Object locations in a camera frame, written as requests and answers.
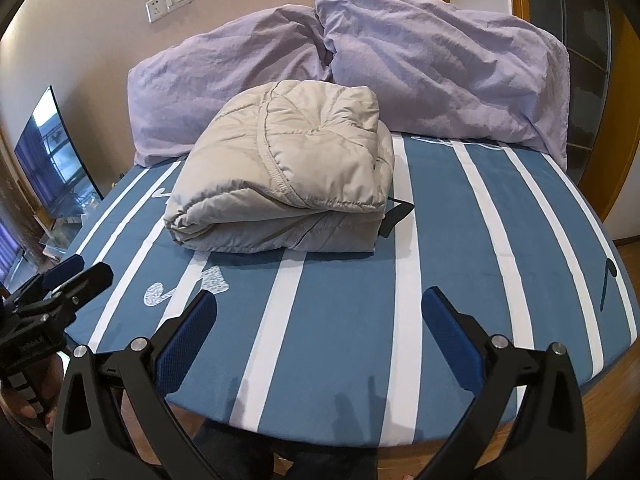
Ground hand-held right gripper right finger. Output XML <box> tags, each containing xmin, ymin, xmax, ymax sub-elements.
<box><xmin>421</xmin><ymin>286</ymin><xmax>586</xmax><ymax>480</ymax></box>

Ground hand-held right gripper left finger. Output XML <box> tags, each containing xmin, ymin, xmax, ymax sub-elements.
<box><xmin>52</xmin><ymin>290</ymin><xmax>218</xmax><ymax>480</ymax></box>

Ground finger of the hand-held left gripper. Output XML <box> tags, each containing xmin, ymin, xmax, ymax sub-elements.
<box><xmin>30</xmin><ymin>261</ymin><xmax>115</xmax><ymax>321</ymax></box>
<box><xmin>5</xmin><ymin>254</ymin><xmax>85</xmax><ymax>307</ymax></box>

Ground beige puffer jacket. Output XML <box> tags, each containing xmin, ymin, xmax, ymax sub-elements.
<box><xmin>162</xmin><ymin>80</ymin><xmax>416</xmax><ymax>256</ymax></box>

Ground person's left hand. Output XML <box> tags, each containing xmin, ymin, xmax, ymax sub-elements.
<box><xmin>0</xmin><ymin>352</ymin><xmax>66</xmax><ymax>432</ymax></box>

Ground glass television stand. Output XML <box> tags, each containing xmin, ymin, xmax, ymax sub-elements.
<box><xmin>37</xmin><ymin>212</ymin><xmax>88</xmax><ymax>261</ymax></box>

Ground purple curtain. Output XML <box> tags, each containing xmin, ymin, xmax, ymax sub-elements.
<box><xmin>0</xmin><ymin>220</ymin><xmax>23</xmax><ymax>283</ymax></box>

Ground blue white striped bed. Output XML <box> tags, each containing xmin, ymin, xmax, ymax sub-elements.
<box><xmin>62</xmin><ymin>130</ymin><xmax>640</xmax><ymax>448</ymax></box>

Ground flat screen television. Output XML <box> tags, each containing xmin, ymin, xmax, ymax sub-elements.
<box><xmin>14</xmin><ymin>85</ymin><xmax>105</xmax><ymax>220</ymax></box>

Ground lilac pillow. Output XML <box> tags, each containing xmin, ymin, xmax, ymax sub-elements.
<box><xmin>126</xmin><ymin>4</ymin><xmax>335</xmax><ymax>167</ymax></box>
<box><xmin>312</xmin><ymin>0</ymin><xmax>571</xmax><ymax>171</ymax></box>

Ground dark glass door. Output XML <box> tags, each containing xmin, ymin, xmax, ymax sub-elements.
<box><xmin>525</xmin><ymin>0</ymin><xmax>613</xmax><ymax>181</ymax></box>

